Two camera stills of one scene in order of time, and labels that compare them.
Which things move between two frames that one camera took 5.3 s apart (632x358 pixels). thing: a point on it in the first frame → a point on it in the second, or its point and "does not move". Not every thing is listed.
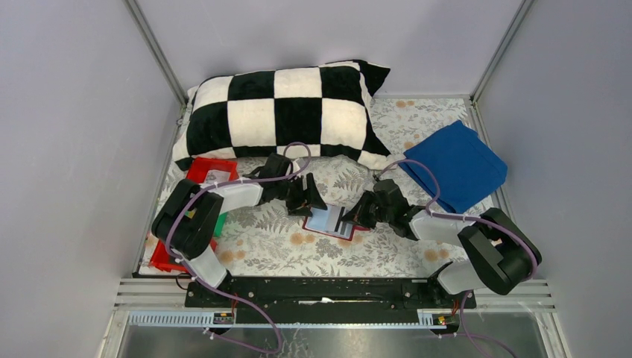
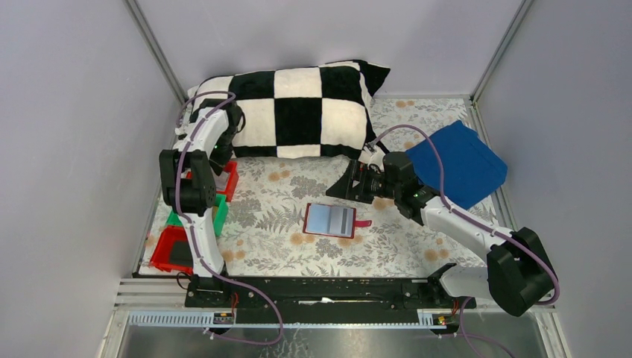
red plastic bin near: x=162 y=258 does not move
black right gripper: x=372 y=208 → x=355 y=180
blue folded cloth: x=468 y=169 does not move
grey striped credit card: x=334 y=223 does not move
